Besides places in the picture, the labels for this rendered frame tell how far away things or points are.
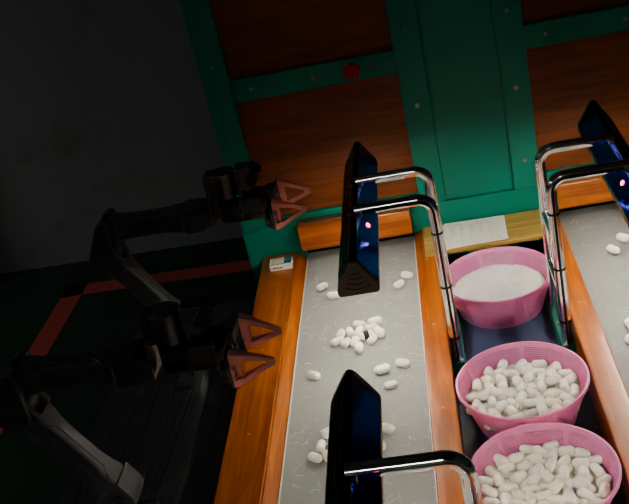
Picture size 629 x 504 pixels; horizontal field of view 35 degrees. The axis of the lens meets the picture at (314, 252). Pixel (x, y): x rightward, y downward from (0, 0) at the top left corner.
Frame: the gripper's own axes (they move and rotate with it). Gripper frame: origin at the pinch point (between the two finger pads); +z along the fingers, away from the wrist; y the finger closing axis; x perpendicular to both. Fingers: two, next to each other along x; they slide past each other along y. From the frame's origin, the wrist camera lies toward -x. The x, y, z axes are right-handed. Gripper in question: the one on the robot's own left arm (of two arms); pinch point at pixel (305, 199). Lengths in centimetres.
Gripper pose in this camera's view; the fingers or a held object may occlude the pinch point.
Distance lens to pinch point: 224.5
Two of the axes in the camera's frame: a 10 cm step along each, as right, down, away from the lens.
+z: 9.8, -1.3, -1.6
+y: 0.8, -4.7, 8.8
